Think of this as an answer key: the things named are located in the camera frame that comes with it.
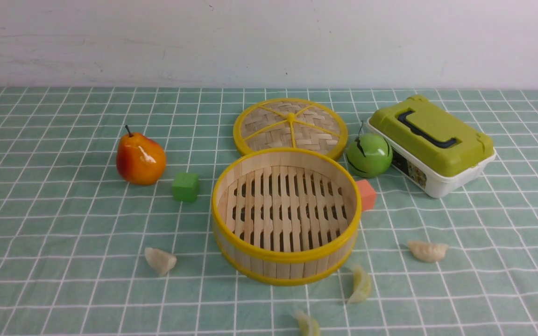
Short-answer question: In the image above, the pale dumpling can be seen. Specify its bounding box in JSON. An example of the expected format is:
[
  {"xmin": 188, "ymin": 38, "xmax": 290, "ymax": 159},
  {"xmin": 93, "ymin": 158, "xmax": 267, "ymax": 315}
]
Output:
[
  {"xmin": 144, "ymin": 247, "xmax": 177, "ymax": 277},
  {"xmin": 406, "ymin": 240, "xmax": 450, "ymax": 262}
]

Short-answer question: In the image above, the yellowish dumpling front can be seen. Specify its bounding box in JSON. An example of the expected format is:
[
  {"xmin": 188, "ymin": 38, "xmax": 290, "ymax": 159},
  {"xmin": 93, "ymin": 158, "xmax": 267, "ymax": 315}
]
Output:
[{"xmin": 346, "ymin": 263, "xmax": 372, "ymax": 305}]

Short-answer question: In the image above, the yellowish dumpling bottom edge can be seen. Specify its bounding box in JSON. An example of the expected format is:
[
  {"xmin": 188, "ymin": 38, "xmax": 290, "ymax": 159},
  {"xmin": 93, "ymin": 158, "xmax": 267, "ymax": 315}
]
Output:
[{"xmin": 293, "ymin": 310, "xmax": 320, "ymax": 336}]

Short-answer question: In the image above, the woven bamboo steamer lid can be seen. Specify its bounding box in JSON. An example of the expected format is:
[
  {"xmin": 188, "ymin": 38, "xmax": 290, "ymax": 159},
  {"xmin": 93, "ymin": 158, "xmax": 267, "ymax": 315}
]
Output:
[{"xmin": 233, "ymin": 98, "xmax": 348, "ymax": 161}]

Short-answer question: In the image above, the bamboo steamer tray yellow rim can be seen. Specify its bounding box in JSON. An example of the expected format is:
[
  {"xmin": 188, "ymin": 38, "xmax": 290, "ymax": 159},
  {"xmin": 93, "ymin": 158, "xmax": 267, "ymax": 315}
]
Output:
[{"xmin": 211, "ymin": 147, "xmax": 361, "ymax": 286}]

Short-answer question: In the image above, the green cube block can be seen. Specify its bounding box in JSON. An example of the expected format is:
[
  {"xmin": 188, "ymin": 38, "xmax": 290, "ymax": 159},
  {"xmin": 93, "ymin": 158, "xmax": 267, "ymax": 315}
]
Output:
[{"xmin": 171, "ymin": 172, "xmax": 200, "ymax": 203}]

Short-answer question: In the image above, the green apple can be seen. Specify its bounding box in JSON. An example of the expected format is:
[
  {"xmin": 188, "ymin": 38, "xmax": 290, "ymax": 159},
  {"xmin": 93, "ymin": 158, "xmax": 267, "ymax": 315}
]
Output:
[{"xmin": 345, "ymin": 122, "xmax": 393, "ymax": 178}]

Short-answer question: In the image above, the orange cube block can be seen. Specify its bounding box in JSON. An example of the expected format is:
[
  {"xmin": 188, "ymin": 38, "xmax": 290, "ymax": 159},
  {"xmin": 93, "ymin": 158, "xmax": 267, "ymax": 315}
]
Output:
[{"xmin": 356, "ymin": 180, "xmax": 377, "ymax": 212}]

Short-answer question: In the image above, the orange red pear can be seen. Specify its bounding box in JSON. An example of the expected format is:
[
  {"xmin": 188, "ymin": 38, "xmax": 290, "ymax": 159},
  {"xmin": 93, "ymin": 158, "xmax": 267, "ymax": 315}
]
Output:
[{"xmin": 116, "ymin": 125, "xmax": 167, "ymax": 186}]

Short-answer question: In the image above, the green lidded white box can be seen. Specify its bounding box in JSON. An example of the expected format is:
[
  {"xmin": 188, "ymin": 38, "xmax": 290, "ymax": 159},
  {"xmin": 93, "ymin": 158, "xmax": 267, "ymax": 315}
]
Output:
[{"xmin": 367, "ymin": 94, "xmax": 496, "ymax": 198}]

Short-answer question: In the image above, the green checkered tablecloth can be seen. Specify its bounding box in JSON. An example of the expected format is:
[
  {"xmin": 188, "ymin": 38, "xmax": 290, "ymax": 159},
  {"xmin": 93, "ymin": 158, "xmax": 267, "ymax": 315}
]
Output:
[{"xmin": 0, "ymin": 87, "xmax": 538, "ymax": 336}]

